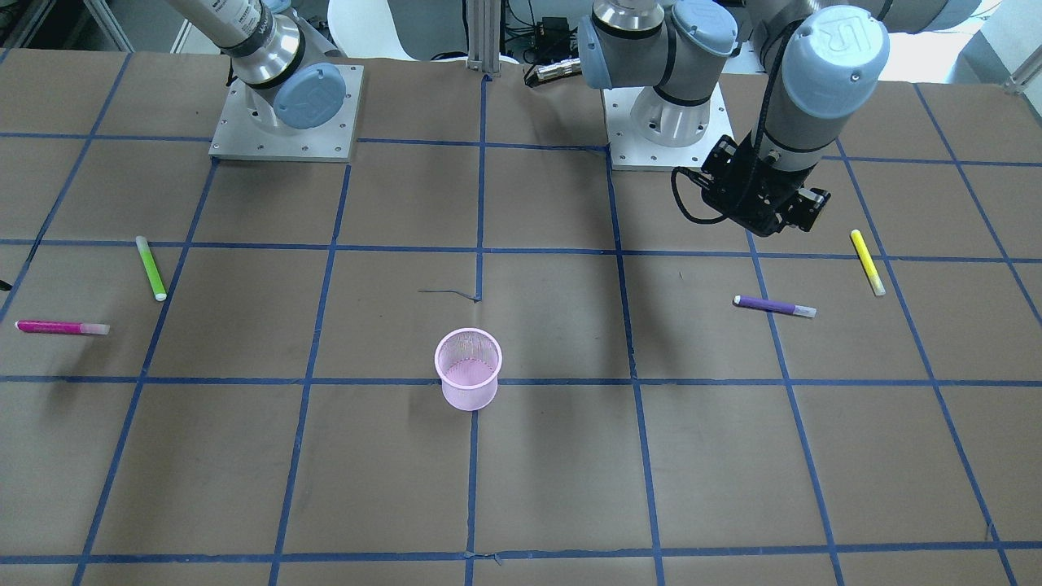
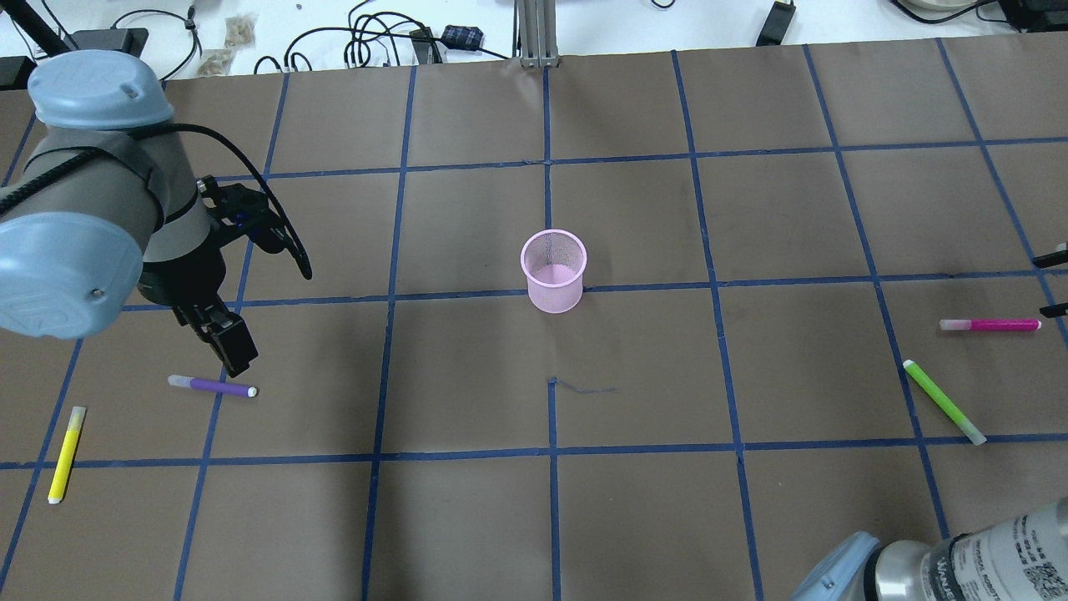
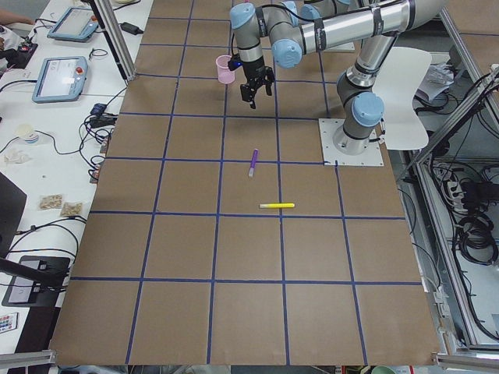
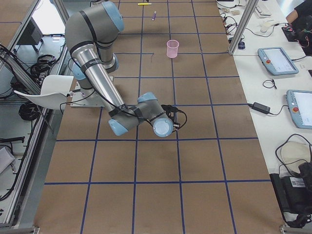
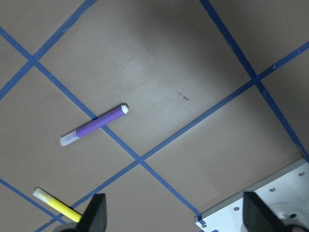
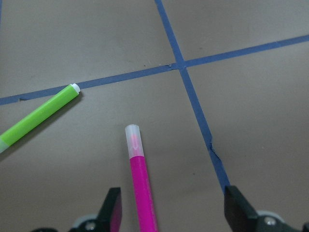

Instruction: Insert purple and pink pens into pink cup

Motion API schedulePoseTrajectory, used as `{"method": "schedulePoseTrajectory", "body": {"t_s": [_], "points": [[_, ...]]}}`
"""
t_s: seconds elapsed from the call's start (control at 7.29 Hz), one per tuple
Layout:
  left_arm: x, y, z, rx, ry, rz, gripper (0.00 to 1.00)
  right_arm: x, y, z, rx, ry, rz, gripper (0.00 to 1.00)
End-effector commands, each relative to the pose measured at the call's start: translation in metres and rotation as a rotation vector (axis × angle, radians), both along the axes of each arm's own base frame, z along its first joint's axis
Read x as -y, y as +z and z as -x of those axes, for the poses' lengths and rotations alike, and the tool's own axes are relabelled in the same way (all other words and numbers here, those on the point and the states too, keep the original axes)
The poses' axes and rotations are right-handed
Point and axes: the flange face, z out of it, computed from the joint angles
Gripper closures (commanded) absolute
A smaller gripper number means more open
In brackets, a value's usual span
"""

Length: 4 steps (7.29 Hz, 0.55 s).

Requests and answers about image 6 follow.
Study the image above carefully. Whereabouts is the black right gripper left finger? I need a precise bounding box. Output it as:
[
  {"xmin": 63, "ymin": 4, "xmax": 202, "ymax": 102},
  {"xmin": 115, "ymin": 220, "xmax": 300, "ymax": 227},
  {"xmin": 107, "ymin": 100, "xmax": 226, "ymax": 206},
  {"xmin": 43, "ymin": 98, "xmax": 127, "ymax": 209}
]
[{"xmin": 97, "ymin": 187, "xmax": 122, "ymax": 232}]

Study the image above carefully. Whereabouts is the pink pen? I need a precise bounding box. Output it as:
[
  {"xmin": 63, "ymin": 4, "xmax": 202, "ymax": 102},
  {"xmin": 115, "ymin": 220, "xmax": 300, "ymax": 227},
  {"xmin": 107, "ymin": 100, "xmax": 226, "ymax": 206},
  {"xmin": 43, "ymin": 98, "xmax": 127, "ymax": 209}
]
[{"xmin": 125, "ymin": 124, "xmax": 159, "ymax": 232}]

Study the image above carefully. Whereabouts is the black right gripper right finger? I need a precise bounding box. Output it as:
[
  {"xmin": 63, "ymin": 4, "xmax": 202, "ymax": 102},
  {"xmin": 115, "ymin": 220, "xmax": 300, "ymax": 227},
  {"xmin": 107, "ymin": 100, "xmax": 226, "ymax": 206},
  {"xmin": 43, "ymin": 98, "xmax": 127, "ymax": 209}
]
[{"xmin": 224, "ymin": 186, "xmax": 259, "ymax": 232}]

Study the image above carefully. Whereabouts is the green pen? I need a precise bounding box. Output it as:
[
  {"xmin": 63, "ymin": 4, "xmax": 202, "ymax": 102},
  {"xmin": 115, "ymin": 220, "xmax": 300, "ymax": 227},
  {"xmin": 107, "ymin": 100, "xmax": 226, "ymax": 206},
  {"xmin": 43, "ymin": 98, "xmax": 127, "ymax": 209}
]
[{"xmin": 0, "ymin": 83, "xmax": 81, "ymax": 152}]

